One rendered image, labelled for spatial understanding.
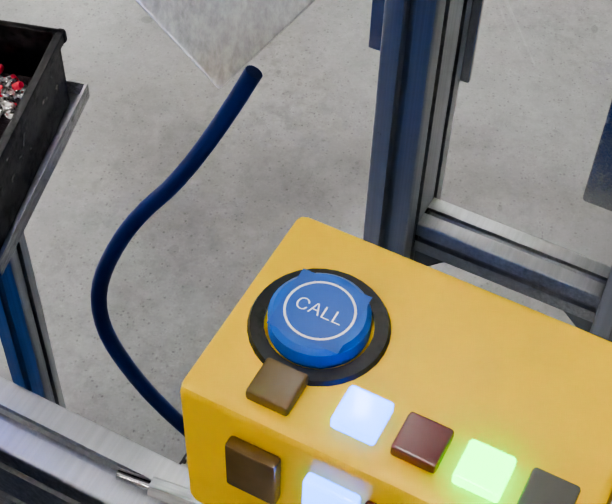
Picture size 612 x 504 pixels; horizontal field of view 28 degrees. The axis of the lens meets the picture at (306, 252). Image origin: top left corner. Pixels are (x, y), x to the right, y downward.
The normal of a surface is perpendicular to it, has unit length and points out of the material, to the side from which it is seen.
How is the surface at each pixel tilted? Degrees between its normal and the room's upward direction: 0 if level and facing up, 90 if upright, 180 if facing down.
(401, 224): 90
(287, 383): 0
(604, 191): 90
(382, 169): 90
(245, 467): 90
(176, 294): 0
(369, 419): 0
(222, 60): 55
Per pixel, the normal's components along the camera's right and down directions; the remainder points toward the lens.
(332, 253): 0.02, -0.63
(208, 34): 0.13, 0.27
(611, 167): -0.47, 0.68
